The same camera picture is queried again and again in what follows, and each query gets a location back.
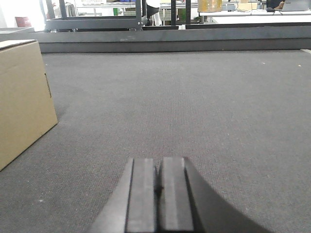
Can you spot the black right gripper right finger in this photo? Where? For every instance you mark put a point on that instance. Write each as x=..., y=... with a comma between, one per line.
x=188, y=204

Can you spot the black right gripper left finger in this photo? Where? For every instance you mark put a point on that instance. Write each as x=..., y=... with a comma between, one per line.
x=132, y=206

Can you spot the brown cardboard box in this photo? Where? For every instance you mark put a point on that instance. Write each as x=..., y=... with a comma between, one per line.
x=27, y=110

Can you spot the large background cardboard box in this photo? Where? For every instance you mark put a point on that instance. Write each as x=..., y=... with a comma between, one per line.
x=209, y=6

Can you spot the seated person in background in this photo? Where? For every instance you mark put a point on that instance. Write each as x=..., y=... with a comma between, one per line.
x=275, y=4

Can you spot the white background table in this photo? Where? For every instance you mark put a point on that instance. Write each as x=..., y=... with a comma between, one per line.
x=257, y=16

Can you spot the dark conveyor side rail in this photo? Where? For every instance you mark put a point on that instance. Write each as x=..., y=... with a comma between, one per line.
x=206, y=37

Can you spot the black metal frame cart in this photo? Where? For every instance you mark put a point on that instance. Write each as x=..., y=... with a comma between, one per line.
x=112, y=15

